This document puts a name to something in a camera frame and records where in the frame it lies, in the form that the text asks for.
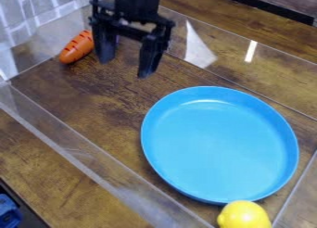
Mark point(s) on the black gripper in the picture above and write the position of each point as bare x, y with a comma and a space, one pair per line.
109, 13

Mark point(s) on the orange toy carrot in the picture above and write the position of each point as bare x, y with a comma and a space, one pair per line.
78, 48

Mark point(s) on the blue round tray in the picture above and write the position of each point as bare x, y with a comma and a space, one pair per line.
220, 145

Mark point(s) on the yellow toy lemon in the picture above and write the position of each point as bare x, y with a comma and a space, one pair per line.
244, 214

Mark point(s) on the blue object at corner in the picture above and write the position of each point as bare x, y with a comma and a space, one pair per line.
12, 215

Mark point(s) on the clear acrylic enclosure wall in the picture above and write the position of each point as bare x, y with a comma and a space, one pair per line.
72, 156

